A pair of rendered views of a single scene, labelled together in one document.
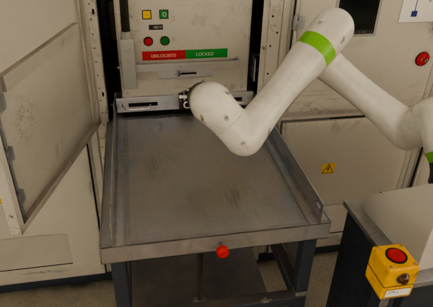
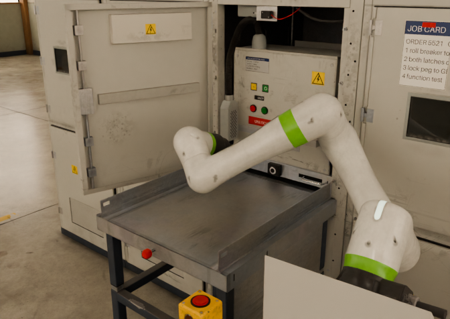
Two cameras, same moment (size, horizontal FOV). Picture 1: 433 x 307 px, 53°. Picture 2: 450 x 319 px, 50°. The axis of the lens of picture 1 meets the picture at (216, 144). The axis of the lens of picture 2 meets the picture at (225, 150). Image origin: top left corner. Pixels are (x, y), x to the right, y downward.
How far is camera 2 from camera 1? 1.26 m
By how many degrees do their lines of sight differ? 47
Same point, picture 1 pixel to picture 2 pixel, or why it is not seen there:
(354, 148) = (441, 287)
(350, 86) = (346, 177)
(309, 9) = (378, 104)
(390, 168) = not seen: outside the picture
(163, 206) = (157, 215)
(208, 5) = (298, 86)
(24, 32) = (133, 76)
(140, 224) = (130, 216)
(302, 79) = (258, 145)
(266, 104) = (219, 155)
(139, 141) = not seen: hidden behind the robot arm
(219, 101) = (182, 139)
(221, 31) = not seen: hidden behind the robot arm
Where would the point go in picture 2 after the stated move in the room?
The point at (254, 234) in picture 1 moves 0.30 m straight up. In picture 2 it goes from (174, 254) to (171, 165)
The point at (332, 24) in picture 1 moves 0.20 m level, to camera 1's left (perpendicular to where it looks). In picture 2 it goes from (305, 104) to (259, 94)
